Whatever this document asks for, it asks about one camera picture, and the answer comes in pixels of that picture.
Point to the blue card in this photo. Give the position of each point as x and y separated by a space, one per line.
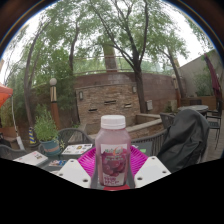
57 163

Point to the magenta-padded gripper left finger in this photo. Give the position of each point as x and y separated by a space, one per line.
86 163

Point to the black jacket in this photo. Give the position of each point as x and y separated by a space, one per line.
185 140

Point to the pink drink bottle white cap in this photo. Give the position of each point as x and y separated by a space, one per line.
112 150

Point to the blue yellow striped cone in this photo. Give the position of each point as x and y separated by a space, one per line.
32 136

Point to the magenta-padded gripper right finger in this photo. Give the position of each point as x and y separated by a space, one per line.
140 163

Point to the flat round red coaster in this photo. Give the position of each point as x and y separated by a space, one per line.
116 188

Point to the wall lantern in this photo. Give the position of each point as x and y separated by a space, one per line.
134 89
81 95

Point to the grey wall utility box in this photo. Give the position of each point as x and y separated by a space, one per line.
149 105

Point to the black metal chair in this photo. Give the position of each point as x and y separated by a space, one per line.
215 125

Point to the closed dark red parasol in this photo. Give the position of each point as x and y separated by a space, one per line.
213 78

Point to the potted plant in teal pot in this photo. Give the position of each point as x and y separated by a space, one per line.
46 128

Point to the large dark-trunked tree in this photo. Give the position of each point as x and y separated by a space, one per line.
140 90

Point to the orange canopy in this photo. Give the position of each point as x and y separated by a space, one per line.
5 95

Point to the white sticker sheet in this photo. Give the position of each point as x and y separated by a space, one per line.
77 149

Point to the round dark patio table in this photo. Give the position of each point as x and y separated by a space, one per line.
193 108

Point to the globe lamp post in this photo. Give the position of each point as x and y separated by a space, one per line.
54 106
176 91

